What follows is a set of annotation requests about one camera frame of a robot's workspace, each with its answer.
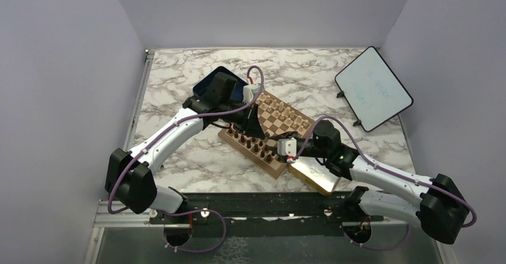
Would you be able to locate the small whiteboard black frame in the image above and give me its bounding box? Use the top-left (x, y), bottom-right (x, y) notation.
top-left (334, 46), bottom-right (414, 132)

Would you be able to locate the blue square tin tray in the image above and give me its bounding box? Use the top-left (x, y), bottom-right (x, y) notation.
top-left (192, 66), bottom-right (247, 101)

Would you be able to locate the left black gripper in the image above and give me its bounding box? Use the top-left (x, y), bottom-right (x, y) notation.
top-left (220, 99), bottom-right (266, 139)

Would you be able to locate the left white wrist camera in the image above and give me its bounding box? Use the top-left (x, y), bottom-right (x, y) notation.
top-left (242, 84), bottom-right (263, 105)

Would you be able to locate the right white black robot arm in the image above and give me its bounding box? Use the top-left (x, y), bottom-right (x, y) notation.
top-left (268, 117), bottom-right (477, 244)

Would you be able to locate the wooden chess board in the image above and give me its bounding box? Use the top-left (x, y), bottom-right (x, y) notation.
top-left (218, 91), bottom-right (314, 179)

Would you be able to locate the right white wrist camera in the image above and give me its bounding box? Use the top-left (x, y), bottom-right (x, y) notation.
top-left (277, 137), bottom-right (297, 164)

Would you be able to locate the aluminium frame rail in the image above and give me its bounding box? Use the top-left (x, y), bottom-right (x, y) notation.
top-left (84, 49), bottom-right (156, 263)

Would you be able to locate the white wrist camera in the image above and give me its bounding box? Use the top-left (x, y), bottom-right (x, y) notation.
top-left (277, 137), bottom-right (297, 164)
top-left (242, 84), bottom-right (263, 105)

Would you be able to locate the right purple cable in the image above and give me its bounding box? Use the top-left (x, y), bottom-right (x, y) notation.
top-left (292, 115), bottom-right (478, 252)

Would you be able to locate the gold metal tin lid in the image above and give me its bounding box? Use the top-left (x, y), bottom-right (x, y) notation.
top-left (288, 157), bottom-right (340, 196)

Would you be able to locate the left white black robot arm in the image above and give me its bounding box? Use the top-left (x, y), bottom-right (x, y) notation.
top-left (105, 72), bottom-right (265, 223)

